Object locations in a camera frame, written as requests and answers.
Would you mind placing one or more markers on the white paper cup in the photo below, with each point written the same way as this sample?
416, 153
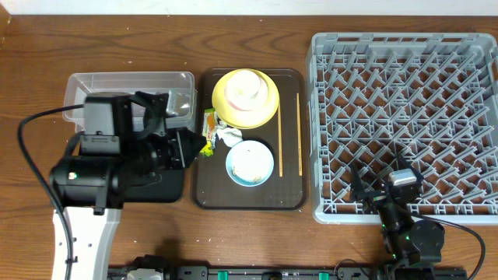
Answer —
243, 83

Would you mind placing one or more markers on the light blue bowl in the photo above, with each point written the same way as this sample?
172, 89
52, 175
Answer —
250, 153

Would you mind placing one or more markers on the yellow plastic plate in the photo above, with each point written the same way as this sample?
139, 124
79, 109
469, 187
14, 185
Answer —
245, 119

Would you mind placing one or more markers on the green orange snack wrapper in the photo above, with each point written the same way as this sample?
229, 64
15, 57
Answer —
209, 131

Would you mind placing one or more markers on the grey plastic dishwasher rack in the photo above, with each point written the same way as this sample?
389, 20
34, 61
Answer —
429, 97

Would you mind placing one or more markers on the clear plastic waste bin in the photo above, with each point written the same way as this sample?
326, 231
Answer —
180, 86

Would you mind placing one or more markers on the white tissue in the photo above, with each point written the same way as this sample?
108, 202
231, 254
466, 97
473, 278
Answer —
230, 136

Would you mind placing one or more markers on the pink small plate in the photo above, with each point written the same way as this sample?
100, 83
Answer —
253, 103

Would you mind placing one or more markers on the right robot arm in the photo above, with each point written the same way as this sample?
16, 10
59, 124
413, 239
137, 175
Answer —
415, 245

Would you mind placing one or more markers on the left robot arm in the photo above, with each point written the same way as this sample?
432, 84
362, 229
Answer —
91, 191

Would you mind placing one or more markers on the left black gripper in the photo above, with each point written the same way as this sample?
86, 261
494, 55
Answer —
180, 138

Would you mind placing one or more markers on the black plastic waste bin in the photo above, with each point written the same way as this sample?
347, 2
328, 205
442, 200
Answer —
160, 186

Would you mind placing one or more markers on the pile of white rice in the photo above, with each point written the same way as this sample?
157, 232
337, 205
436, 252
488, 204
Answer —
249, 174

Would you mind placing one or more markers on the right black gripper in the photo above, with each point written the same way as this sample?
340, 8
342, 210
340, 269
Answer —
358, 191

